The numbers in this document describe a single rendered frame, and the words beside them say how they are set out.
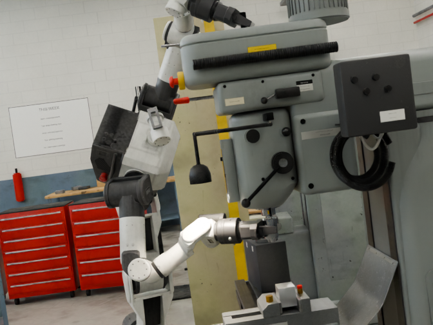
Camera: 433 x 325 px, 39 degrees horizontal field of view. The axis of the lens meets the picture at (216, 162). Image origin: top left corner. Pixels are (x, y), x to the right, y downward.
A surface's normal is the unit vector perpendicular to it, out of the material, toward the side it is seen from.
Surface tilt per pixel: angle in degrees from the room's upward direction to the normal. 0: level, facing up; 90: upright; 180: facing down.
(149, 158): 59
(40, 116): 90
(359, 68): 90
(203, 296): 90
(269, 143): 90
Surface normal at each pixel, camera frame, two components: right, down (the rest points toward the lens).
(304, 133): 0.06, 0.04
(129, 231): -0.09, -0.22
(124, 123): 0.24, -0.51
